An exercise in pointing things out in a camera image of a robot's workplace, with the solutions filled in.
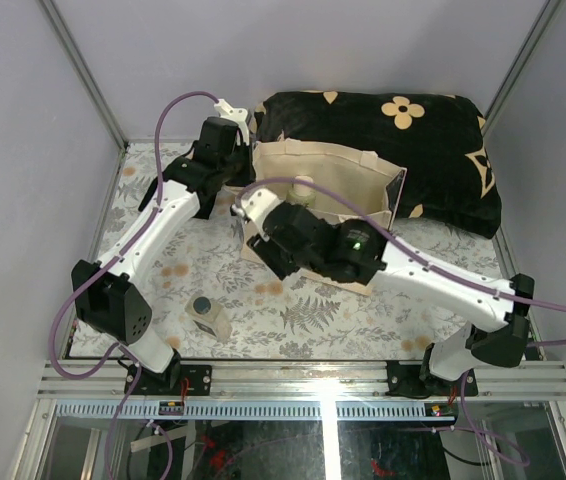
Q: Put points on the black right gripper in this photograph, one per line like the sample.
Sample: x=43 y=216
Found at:
x=266 y=250

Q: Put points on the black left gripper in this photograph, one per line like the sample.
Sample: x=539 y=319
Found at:
x=246 y=175

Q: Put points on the green bottle cream cap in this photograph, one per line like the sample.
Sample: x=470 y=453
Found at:
x=301 y=192

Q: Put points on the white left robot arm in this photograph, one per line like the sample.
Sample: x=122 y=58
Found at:
x=108 y=296

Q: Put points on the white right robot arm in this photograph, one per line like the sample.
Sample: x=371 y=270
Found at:
x=496 y=330

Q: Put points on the clear beige bottle black cap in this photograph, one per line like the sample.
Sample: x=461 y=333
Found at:
x=210 y=317

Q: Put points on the black floral plush pillow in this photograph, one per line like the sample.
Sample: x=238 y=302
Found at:
x=437 y=138

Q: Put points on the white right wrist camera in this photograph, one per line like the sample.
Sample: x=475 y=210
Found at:
x=258 y=202

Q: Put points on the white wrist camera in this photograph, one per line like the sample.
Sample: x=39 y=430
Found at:
x=258 y=202
x=240 y=116

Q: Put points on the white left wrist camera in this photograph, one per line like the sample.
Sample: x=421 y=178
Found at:
x=240 y=116

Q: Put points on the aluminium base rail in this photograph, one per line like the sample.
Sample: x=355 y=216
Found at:
x=296 y=390

